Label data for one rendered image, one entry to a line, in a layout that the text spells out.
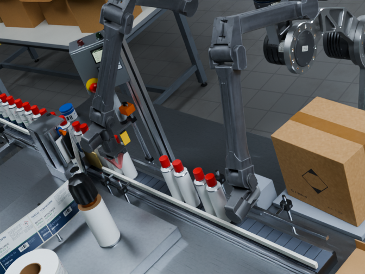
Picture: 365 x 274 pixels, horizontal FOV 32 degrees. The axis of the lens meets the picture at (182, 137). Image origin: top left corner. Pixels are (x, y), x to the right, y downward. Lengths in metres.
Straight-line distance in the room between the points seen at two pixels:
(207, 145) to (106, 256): 0.68
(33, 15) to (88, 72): 2.43
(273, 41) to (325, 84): 1.89
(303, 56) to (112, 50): 0.77
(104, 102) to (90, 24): 2.00
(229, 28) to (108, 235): 0.89
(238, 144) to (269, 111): 2.36
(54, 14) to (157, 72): 1.05
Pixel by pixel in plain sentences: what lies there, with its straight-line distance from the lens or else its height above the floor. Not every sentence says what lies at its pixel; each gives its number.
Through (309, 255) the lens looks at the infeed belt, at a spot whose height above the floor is 0.88.
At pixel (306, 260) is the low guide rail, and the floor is 0.91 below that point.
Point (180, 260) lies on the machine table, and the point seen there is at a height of 0.83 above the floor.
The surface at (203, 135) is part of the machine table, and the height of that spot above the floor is 0.83.
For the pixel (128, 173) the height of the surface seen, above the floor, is 0.92.
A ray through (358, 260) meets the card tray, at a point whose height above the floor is 0.83.
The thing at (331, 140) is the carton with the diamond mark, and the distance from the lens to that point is 2.03.
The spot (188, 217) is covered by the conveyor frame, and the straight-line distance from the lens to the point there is 2.30.
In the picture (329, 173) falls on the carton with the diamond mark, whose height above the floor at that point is 1.05.
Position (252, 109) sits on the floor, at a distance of 4.30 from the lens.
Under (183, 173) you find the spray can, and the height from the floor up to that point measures 1.04.
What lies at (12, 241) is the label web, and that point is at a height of 1.01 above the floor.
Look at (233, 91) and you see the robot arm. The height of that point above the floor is 1.41.
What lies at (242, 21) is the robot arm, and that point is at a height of 1.56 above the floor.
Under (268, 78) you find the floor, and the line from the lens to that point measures 4.57.
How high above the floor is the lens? 2.36
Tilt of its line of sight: 34 degrees down
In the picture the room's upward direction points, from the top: 22 degrees counter-clockwise
